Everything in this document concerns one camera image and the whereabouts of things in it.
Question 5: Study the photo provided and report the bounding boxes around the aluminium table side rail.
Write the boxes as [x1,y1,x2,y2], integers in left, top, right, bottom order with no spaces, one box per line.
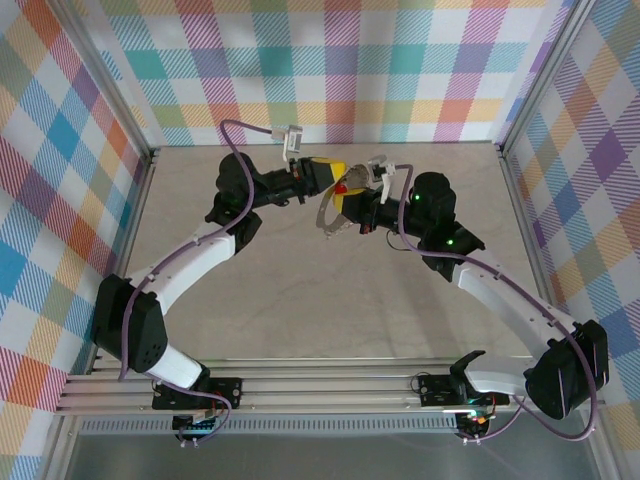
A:
[497,144,576,331]
[84,147,161,374]

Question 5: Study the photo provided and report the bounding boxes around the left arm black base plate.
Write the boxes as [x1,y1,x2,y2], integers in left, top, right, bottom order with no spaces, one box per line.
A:
[212,378,245,409]

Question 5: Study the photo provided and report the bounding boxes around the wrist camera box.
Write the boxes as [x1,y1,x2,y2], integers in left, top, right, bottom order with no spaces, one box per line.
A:
[271,124,305,164]
[366,154,397,205]

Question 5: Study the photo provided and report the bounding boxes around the grey metal shelf panel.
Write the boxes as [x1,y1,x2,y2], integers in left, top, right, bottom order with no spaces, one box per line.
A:
[64,432,609,480]

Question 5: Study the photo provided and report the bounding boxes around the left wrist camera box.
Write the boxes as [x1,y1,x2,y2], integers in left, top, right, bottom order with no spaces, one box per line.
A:
[271,124,305,164]

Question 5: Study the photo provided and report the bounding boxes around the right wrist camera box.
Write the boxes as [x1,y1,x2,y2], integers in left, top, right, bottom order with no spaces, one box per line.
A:
[366,154,397,205]

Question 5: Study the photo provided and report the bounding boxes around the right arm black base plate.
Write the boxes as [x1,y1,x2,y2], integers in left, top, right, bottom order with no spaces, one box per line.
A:
[416,373,454,407]

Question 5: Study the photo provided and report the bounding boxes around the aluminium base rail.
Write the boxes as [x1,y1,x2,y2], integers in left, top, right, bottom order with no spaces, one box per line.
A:
[55,357,539,416]

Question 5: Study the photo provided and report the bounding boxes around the perforated metal strip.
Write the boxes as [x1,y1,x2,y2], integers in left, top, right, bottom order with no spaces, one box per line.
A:
[79,418,464,435]

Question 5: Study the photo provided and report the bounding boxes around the aluminium frame post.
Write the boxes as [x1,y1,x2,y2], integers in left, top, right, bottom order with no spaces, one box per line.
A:
[492,0,601,159]
[52,0,157,161]

